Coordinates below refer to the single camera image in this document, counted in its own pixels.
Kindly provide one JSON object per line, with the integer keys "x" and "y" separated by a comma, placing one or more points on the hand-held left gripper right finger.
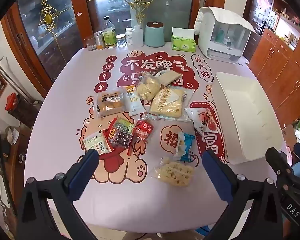
{"x": 216, "y": 177}

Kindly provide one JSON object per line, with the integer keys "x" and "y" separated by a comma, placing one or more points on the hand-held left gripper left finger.
{"x": 83, "y": 175}

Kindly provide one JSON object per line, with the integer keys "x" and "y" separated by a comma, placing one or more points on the green pastry packet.
{"x": 96, "y": 142}

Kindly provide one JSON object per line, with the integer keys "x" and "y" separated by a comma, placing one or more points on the white plastic bin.
{"x": 247, "y": 115}

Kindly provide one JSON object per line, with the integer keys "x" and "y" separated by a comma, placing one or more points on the small red snack packet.
{"x": 143, "y": 129}

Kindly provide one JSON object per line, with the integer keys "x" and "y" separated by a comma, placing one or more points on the cardboard box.
{"x": 288, "y": 136}

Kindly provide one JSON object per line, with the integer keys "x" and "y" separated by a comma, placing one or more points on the blue snack packet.
{"x": 186, "y": 147}

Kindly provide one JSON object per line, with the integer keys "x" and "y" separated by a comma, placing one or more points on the clear bag of rice crackers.
{"x": 173, "y": 172}

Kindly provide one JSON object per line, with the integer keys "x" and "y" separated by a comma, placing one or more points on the red-edged dark snack packet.
{"x": 122, "y": 133}

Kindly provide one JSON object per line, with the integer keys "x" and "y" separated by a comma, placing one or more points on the white and red snack packet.
{"x": 202, "y": 121}

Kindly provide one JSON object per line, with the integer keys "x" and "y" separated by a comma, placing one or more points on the printed tablecloth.
{"x": 65, "y": 105}

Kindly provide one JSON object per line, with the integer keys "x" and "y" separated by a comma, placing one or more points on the bread loaf packet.
{"x": 111, "y": 103}

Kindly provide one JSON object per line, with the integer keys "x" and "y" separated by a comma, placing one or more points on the large toast slice packet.
{"x": 168, "y": 105}

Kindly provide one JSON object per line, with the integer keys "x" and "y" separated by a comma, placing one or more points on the white and orange snack packet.
{"x": 134, "y": 102}

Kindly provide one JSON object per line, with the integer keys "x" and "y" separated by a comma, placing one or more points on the wooden cabinets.
{"x": 280, "y": 67}

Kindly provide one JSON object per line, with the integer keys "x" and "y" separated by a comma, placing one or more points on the red container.
{"x": 11, "y": 101}

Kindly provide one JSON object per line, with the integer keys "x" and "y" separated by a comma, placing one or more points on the clear bag of puffed pastry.
{"x": 147, "y": 88}

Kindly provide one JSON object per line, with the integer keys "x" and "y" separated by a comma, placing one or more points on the beige cracker packet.
{"x": 171, "y": 78}

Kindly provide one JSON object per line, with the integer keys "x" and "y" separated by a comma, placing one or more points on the drinking glass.
{"x": 90, "y": 44}

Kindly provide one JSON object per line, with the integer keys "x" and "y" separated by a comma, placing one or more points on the glass door cabinet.
{"x": 65, "y": 45}

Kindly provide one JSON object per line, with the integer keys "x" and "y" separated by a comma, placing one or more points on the metal tin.
{"x": 99, "y": 41}

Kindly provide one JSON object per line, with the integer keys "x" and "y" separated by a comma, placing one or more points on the white countertop appliance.
{"x": 215, "y": 42}

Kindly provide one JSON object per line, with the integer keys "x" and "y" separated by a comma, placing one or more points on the green tissue box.
{"x": 183, "y": 45}

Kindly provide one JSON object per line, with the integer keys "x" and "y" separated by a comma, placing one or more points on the small glass jar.
{"x": 121, "y": 41}

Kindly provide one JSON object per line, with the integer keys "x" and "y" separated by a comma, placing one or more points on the green label bottle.
{"x": 109, "y": 36}

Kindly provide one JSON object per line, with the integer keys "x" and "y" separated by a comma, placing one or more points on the white pill bottle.
{"x": 129, "y": 37}

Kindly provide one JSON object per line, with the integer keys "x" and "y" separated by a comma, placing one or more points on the clear plastic bottle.
{"x": 138, "y": 37}

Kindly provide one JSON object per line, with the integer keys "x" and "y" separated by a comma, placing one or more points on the teal canister with brown lid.
{"x": 154, "y": 36}

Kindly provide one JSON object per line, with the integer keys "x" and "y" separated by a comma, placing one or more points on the wall shelf with items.
{"x": 287, "y": 22}

